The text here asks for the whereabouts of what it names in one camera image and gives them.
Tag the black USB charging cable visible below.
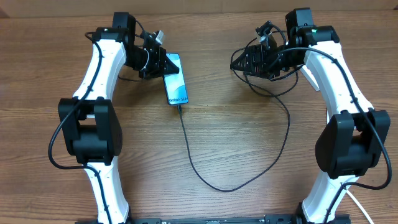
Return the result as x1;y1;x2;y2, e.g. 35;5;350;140
176;29;299;193

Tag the white power strip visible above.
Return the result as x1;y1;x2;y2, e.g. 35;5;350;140
300;65;320;91

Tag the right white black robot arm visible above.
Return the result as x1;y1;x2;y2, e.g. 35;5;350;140
230;7;391;223

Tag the blue Samsung Galaxy smartphone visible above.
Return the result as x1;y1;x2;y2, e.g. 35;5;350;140
164;53;188;105

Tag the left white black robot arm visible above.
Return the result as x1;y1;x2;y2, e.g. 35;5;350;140
54;12;188;223

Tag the white power strip cord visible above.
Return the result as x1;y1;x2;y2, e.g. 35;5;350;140
343;186;375;224

